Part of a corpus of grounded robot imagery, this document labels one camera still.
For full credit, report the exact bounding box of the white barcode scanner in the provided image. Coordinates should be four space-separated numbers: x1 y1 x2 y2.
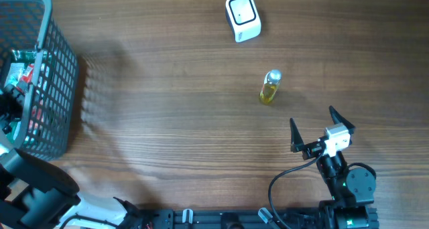
225 0 261 43

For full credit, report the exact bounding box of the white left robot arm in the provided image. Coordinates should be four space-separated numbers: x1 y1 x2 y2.
1 85 143 228

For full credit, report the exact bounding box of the green packaged goods bag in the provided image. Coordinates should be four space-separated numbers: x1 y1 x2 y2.
1 50 45 145

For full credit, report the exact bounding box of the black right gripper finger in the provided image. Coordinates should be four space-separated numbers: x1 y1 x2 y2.
328 106 355 135
290 118 304 153

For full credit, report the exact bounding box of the yellow oil glass bottle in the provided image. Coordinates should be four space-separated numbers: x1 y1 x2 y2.
259 70 282 104

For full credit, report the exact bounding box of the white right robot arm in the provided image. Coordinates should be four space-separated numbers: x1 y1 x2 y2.
290 106 379 229

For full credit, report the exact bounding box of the grey plastic shopping basket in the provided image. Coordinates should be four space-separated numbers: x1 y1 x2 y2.
1 0 79 160

